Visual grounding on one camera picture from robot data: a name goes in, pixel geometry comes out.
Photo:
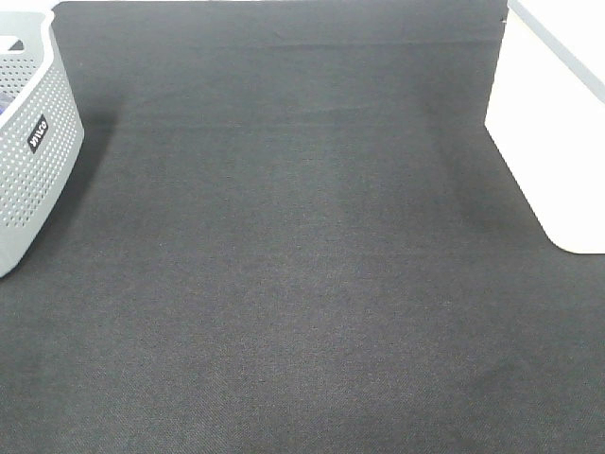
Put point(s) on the dark fabric table mat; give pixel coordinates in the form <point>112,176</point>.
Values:
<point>288,231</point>

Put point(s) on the white plastic bin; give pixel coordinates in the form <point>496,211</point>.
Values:
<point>546,116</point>

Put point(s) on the grey perforated laundry basket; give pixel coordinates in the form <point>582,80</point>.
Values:
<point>41,130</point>

